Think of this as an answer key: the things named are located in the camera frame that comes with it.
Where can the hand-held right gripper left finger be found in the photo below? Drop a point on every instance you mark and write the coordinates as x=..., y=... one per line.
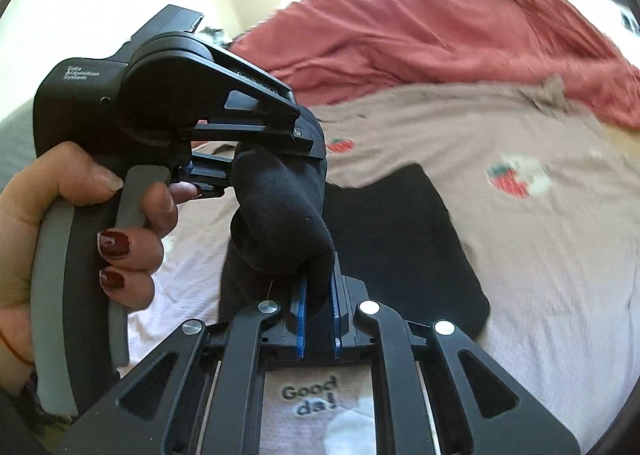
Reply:
x=300, y=320

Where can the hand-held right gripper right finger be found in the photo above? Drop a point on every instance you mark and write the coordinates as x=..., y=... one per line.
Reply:
x=336, y=315

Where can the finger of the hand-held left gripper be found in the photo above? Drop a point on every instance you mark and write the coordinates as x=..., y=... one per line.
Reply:
x=210, y=172
x=260, y=85

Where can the black t-shirt with orange patches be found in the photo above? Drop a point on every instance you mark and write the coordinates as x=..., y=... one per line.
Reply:
x=400, y=245

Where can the person's left hand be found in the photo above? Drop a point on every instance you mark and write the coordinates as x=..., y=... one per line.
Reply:
x=30, y=215

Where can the white embroidered shirt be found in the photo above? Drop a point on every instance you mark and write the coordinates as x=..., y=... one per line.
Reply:
x=300, y=425

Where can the coral red duvet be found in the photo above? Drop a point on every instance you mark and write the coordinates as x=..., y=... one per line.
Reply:
x=425, y=35

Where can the beige strawberry print bed sheet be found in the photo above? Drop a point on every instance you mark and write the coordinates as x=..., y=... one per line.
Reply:
x=525, y=260

